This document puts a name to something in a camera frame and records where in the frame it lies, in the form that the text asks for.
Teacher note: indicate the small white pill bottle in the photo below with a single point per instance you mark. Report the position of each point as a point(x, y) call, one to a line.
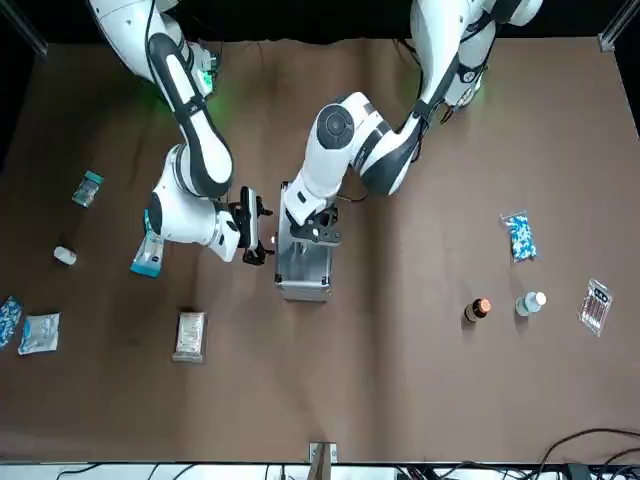
point(65, 255)

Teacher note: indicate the clear bottle white cap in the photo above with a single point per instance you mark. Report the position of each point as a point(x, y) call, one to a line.
point(530, 305)

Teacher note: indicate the brown bottle orange cap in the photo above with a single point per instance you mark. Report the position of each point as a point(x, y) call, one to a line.
point(476, 311)

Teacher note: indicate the black power adapter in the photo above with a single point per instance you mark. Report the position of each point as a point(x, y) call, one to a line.
point(579, 472)

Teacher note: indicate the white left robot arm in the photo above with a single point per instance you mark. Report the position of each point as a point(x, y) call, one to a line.
point(330, 165)

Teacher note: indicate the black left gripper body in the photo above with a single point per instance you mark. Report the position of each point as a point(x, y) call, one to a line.
point(325, 217)

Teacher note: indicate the blue cotton swab packet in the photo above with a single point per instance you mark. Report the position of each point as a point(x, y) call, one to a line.
point(147, 260)

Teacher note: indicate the silver aluminium medical case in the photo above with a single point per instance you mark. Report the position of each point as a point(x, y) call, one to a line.
point(302, 280)

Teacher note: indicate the white blue surgical packet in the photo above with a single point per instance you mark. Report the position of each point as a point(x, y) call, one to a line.
point(39, 334)

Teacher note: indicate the aluminium frame profile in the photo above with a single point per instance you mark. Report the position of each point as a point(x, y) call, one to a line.
point(612, 32)
point(27, 32)

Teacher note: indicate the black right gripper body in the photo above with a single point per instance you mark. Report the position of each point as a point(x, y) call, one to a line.
point(245, 220)

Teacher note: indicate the aluminium post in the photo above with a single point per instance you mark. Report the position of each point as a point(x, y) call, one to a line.
point(322, 462)

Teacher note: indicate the teal clear bandage packet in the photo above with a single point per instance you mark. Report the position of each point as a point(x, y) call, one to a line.
point(87, 189)

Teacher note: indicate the clear blister vial pack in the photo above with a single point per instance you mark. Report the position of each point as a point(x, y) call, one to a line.
point(595, 307)

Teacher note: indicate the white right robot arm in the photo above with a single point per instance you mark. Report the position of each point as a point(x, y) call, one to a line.
point(200, 145)

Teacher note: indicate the blue white capsule bag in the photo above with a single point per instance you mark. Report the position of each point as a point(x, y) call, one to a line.
point(521, 236)
point(9, 322)

